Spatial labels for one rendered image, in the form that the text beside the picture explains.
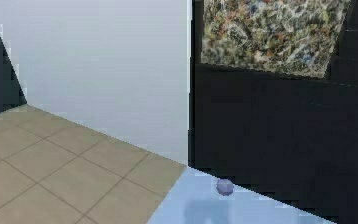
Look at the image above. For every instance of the small lavender ball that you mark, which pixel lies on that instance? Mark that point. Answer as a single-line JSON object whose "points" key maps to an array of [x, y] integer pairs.
{"points": [[225, 187]]}

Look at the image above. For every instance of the black granite-topped kitchen counter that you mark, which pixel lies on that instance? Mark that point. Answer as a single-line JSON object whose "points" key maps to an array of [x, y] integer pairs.
{"points": [[270, 126]]}

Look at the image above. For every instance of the dark cabinet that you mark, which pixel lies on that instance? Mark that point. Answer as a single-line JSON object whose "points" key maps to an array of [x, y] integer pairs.
{"points": [[0, 83]]}

